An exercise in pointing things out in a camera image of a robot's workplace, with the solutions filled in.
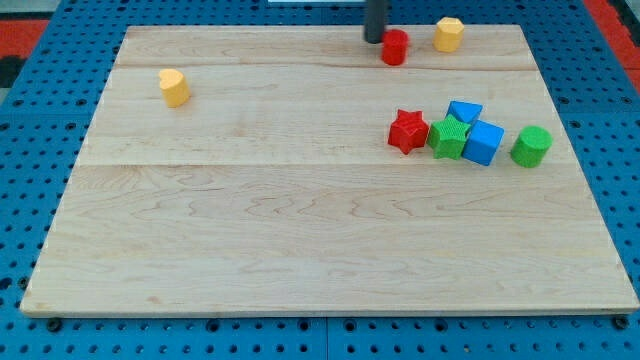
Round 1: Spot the red star block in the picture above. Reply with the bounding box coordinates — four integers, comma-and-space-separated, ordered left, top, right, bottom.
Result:
387, 109, 430, 155

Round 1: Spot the green star block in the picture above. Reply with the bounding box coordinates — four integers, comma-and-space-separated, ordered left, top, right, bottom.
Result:
427, 114, 471, 160

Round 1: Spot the yellow heart block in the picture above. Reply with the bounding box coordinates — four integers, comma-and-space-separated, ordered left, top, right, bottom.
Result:
158, 68, 191, 108

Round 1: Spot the light wooden board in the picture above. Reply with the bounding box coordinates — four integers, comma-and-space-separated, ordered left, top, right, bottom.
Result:
21, 25, 639, 318

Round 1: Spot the red cylinder block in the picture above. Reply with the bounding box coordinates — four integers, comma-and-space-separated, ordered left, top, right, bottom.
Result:
381, 29, 410, 66

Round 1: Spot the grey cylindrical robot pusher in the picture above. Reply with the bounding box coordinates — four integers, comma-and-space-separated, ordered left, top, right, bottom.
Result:
363, 0, 388, 44

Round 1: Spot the blue triangle block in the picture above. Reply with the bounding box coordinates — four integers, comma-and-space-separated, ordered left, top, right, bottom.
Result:
447, 100, 483, 125

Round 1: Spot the blue cube block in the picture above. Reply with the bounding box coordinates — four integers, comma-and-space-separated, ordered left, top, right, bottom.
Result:
462, 120, 505, 166

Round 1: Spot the yellow hexagon block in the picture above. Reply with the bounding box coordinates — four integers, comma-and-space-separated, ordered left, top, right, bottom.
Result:
433, 17, 465, 53

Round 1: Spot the green cylinder block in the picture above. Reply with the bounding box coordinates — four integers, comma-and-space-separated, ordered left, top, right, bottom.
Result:
510, 126, 553, 168

